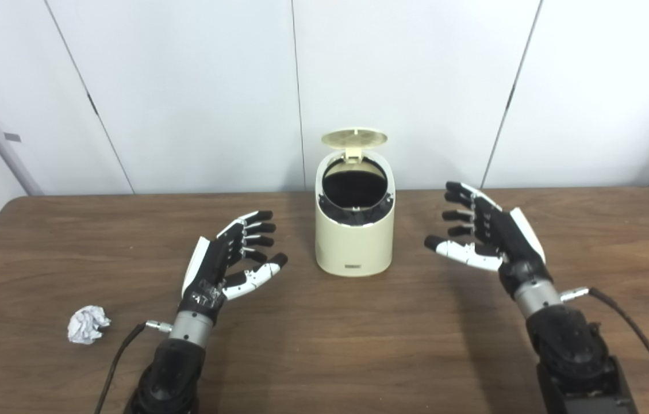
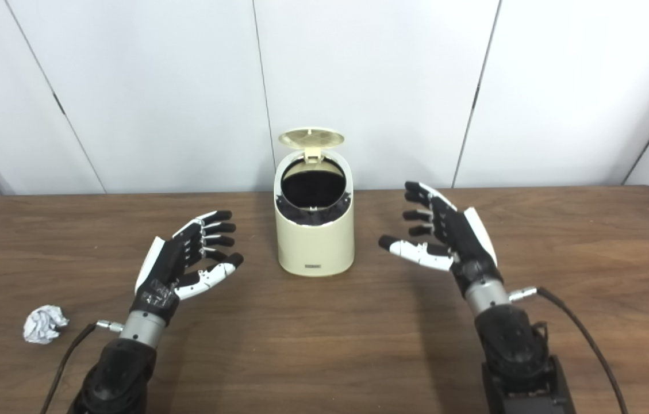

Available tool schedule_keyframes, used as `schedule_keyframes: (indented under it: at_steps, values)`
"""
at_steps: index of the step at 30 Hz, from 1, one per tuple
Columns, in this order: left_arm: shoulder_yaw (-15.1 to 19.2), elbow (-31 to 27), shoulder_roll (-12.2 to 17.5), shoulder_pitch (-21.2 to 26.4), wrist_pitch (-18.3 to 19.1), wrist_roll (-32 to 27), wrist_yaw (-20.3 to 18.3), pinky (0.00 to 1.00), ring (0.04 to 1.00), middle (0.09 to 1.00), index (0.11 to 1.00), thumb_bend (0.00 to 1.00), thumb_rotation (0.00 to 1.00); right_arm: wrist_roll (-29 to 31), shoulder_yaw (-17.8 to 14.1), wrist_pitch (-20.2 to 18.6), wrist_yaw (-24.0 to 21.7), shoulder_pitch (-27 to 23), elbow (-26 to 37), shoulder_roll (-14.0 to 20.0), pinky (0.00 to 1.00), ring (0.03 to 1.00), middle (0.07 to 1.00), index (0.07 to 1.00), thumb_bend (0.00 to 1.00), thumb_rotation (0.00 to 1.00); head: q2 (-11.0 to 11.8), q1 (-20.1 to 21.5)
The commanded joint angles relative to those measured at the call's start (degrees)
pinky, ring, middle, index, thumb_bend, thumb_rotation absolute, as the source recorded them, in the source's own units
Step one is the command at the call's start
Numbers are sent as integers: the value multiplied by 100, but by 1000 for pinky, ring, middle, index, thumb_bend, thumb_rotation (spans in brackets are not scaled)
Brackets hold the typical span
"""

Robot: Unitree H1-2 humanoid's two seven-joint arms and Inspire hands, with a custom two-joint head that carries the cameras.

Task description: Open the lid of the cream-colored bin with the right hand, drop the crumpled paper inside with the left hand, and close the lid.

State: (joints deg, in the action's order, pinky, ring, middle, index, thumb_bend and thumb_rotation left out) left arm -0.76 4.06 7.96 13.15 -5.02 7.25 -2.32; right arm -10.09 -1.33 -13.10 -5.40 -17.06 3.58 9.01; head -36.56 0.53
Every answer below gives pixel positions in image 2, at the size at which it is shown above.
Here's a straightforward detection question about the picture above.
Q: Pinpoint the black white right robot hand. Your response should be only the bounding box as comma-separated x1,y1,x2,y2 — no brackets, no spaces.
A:
379,181,503,297

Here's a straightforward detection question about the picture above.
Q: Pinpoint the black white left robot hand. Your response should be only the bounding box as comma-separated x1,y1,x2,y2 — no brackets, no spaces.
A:
132,210,244,327

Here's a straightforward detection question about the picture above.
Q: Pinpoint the white paper ball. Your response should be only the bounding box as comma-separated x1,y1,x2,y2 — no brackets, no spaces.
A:
23,305,70,344

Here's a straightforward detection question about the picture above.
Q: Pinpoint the cream-colored tabletop bin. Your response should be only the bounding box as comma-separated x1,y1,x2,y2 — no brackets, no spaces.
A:
274,152,355,277

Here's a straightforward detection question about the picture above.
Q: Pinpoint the round cream bin lid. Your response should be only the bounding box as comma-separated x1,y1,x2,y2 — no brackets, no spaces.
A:
278,128,345,164

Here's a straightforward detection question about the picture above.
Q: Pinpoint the black bin liner bag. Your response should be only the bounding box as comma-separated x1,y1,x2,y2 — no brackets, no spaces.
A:
277,158,351,226

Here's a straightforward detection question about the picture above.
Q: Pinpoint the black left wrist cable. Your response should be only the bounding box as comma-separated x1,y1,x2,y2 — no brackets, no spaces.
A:
40,320,125,414

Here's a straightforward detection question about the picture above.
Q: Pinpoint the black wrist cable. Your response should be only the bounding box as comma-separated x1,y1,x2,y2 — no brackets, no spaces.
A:
508,286,629,414
40,320,125,414

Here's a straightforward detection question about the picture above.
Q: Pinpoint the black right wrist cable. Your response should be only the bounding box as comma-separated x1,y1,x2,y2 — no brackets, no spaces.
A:
508,286,629,414

